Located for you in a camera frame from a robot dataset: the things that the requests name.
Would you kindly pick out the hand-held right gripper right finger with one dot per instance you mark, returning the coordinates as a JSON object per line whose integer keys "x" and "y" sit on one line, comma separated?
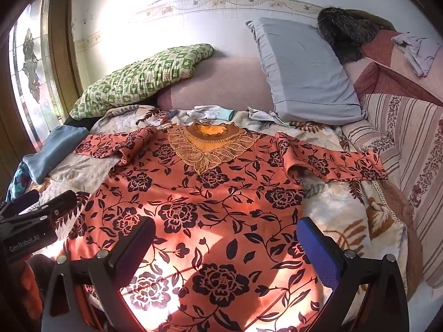
{"x": 317, "y": 259}

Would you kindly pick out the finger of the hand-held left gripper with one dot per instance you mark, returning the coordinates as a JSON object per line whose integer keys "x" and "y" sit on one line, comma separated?
{"x": 59, "y": 204}
{"x": 24, "y": 200}

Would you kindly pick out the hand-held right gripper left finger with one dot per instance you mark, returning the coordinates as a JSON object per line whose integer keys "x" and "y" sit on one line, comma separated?
{"x": 135, "y": 248}

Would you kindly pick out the orange floral shirt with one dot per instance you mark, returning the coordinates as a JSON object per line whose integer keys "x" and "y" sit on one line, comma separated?
{"x": 214, "y": 214}

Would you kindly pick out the teal patterned cloth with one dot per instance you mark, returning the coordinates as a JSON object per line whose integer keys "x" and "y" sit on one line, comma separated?
{"x": 19, "y": 181}

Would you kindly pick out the blue folded cloth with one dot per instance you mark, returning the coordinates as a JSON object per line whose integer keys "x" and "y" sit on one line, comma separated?
{"x": 52, "y": 152}

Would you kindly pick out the leaf print blanket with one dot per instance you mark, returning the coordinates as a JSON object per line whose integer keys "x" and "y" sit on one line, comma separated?
{"x": 334, "y": 207}

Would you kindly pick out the stained glass window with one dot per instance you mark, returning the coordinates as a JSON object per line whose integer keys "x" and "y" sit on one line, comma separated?
{"x": 31, "y": 69}

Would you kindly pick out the green patterned pillow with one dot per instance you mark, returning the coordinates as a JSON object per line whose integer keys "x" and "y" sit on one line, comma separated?
{"x": 138, "y": 79}

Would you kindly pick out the striped floral quilt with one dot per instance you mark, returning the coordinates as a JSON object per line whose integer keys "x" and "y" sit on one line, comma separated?
{"x": 408, "y": 138}

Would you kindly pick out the white glove with teal cuff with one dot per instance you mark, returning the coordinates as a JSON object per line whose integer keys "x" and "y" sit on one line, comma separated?
{"x": 214, "y": 112}

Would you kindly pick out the grey pillow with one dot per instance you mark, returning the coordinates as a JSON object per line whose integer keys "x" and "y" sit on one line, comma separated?
{"x": 304, "y": 72}

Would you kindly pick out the mauve bed sheet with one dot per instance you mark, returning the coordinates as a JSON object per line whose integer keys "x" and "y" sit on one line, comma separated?
{"x": 225, "y": 83}

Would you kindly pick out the pink red blanket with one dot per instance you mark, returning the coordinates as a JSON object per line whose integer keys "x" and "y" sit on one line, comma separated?
{"x": 380, "y": 76}

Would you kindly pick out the dark fuzzy blanket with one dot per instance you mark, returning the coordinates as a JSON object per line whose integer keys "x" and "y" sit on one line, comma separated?
{"x": 346, "y": 31}

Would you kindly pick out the pale lilac garment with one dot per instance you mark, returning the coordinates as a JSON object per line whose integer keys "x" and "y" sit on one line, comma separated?
{"x": 418, "y": 52}

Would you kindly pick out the olive cloth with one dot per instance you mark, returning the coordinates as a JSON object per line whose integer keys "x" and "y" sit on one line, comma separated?
{"x": 375, "y": 19}

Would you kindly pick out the wooden window frame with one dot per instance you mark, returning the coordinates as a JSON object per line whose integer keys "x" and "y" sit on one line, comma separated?
{"x": 64, "y": 41}

